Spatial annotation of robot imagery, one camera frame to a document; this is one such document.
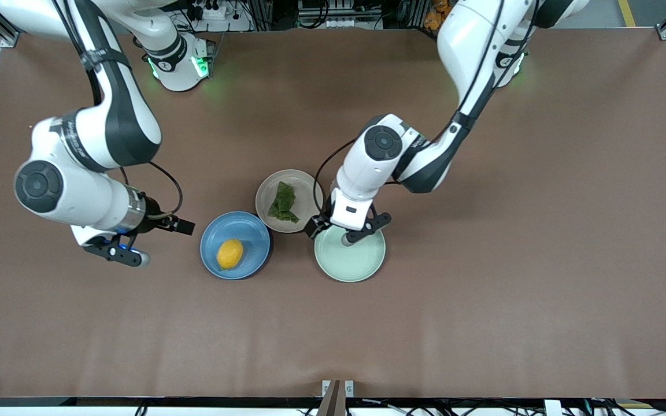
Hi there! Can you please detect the brown table mat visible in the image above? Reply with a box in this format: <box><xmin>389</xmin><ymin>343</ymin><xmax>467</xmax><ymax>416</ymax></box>
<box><xmin>0</xmin><ymin>28</ymin><xmax>666</xmax><ymax>399</ymax></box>

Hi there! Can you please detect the bag of orange items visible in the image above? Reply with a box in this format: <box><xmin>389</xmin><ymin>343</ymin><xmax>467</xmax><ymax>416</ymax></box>
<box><xmin>424</xmin><ymin>0</ymin><xmax>452</xmax><ymax>32</ymax></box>

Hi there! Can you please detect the metal bracket with bar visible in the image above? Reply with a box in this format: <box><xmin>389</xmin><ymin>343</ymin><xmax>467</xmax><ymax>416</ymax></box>
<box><xmin>321</xmin><ymin>379</ymin><xmax>355</xmax><ymax>416</ymax></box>

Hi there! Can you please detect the beige plate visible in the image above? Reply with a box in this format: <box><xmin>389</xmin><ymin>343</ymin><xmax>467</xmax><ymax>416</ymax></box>
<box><xmin>255</xmin><ymin>169</ymin><xmax>324</xmax><ymax>233</ymax></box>

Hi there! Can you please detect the white power strip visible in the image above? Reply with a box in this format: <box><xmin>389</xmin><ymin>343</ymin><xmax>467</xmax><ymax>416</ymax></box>
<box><xmin>186</xmin><ymin>0</ymin><xmax>231</xmax><ymax>21</ymax></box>

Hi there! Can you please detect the yellow lemon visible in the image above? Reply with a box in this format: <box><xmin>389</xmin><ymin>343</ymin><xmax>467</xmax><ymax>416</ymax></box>
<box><xmin>217</xmin><ymin>239</ymin><xmax>245</xmax><ymax>270</ymax></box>

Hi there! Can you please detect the pale green plate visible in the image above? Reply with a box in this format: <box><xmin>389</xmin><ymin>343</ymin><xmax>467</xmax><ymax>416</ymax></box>
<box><xmin>314</xmin><ymin>222</ymin><xmax>386</xmax><ymax>283</ymax></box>

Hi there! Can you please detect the blue plate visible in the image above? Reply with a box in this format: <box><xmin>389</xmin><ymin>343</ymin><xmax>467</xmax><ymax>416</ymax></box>
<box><xmin>200</xmin><ymin>211</ymin><xmax>273</xmax><ymax>280</ymax></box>

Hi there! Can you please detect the green lettuce leaf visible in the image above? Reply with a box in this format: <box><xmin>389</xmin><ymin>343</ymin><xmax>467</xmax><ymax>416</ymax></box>
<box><xmin>267</xmin><ymin>181</ymin><xmax>301</xmax><ymax>224</ymax></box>

